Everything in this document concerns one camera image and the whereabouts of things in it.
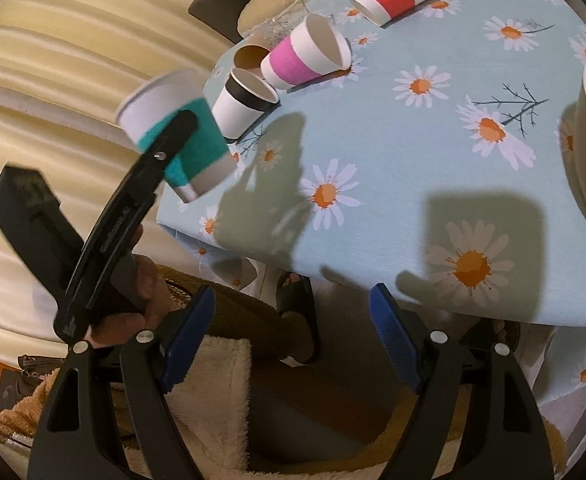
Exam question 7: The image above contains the black band paper cup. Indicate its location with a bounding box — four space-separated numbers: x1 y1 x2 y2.
211 66 280 143

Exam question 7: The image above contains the brown paper cup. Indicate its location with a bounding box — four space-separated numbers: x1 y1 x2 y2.
233 44 272 78

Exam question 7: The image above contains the black sandal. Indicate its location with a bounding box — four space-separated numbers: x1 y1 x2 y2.
275 271 321 365
460 317 524 357

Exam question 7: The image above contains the pink band paper cup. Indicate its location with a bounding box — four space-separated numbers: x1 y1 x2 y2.
260 13 352 92

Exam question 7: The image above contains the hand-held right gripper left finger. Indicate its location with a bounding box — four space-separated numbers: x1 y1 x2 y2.
27 285 217 480

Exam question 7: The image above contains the teal band paper cup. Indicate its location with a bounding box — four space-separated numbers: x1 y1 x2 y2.
114 69 237 204

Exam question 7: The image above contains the daisy print tablecloth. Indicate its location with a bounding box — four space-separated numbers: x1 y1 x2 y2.
155 0 586 406

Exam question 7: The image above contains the person's left hand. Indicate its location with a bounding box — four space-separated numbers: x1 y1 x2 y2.
90 222 179 352

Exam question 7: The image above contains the white fluffy blanket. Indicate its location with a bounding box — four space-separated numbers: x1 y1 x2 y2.
123 335 254 480

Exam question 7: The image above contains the tan fluffy blanket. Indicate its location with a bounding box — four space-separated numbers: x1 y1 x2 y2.
0 367 66 446

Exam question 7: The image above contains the dark brown pillow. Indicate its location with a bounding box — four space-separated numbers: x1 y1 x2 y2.
188 0 255 44

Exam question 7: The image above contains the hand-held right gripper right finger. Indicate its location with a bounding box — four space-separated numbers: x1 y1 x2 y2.
369 283 556 480

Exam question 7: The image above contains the clear plastic wrap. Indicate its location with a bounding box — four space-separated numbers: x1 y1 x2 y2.
263 0 335 45

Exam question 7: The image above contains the person's brown trouser leg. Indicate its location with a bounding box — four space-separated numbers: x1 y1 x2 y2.
143 260 319 367

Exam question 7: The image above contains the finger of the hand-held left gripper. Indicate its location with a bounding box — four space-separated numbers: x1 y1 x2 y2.
54 110 199 342

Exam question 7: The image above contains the cream curtain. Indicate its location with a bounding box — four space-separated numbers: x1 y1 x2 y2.
0 0 254 356

